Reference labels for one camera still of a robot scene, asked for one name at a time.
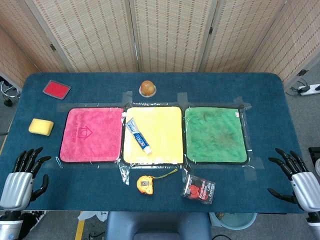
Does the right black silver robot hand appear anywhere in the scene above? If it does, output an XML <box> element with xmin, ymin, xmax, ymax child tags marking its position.
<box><xmin>267</xmin><ymin>147</ymin><xmax>320</xmax><ymax>213</ymax></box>

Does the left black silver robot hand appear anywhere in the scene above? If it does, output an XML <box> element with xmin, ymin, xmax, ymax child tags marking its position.
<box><xmin>0</xmin><ymin>146</ymin><xmax>52</xmax><ymax>211</ymax></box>

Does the blue white toothpaste tube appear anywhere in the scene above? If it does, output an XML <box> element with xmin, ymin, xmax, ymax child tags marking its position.
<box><xmin>124</xmin><ymin>117</ymin><xmax>154</xmax><ymax>155</ymax></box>

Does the pink microfiber cloth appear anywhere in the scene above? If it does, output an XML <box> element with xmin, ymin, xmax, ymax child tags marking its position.
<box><xmin>59</xmin><ymin>106</ymin><xmax>125</xmax><ymax>164</ymax></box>

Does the green microfiber cloth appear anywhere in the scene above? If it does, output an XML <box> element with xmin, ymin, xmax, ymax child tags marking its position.
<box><xmin>184</xmin><ymin>106</ymin><xmax>249</xmax><ymax>165</ymax></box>

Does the yellow microfiber cloth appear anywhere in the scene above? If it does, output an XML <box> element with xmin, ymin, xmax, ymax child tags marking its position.
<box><xmin>122</xmin><ymin>106</ymin><xmax>185</xmax><ymax>166</ymax></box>

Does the black box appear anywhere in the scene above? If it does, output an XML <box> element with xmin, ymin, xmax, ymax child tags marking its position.
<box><xmin>307</xmin><ymin>146</ymin><xmax>320</xmax><ymax>176</ymax></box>

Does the yellow sponge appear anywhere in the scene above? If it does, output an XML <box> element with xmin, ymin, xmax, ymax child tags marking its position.
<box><xmin>28</xmin><ymin>118</ymin><xmax>55</xmax><ymax>137</ymax></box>

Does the teal plastic bucket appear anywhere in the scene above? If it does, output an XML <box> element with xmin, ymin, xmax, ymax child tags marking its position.
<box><xmin>209</xmin><ymin>212</ymin><xmax>258</xmax><ymax>231</ymax></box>

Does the chrome stool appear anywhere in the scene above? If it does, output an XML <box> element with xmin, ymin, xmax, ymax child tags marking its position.
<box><xmin>0</xmin><ymin>79</ymin><xmax>21</xmax><ymax>107</ymax></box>

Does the white power strip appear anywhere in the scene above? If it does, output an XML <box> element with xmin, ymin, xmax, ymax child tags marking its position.
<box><xmin>297</xmin><ymin>83</ymin><xmax>320</xmax><ymax>97</ymax></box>

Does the red ink pad tray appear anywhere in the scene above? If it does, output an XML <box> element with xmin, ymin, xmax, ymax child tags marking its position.
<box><xmin>42</xmin><ymin>79</ymin><xmax>72</xmax><ymax>100</ymax></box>

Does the clear box of red capsules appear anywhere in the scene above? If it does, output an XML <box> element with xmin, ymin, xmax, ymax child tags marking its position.
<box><xmin>181</xmin><ymin>173</ymin><xmax>216</xmax><ymax>205</ymax></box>

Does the yellow tape measure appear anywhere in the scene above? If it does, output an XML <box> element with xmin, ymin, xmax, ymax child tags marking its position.
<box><xmin>136</xmin><ymin>168</ymin><xmax>179</xmax><ymax>196</ymax></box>

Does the blue-grey padded seat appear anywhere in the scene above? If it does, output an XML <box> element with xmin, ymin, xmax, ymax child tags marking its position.
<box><xmin>104</xmin><ymin>211</ymin><xmax>212</xmax><ymax>240</ymax></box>

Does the orange jelly cup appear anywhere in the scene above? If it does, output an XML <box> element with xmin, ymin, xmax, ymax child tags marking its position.
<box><xmin>138</xmin><ymin>79</ymin><xmax>158</xmax><ymax>98</ymax></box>

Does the woven folding screen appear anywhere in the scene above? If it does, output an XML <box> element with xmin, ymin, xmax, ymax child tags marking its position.
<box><xmin>0</xmin><ymin>0</ymin><xmax>320</xmax><ymax>88</ymax></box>

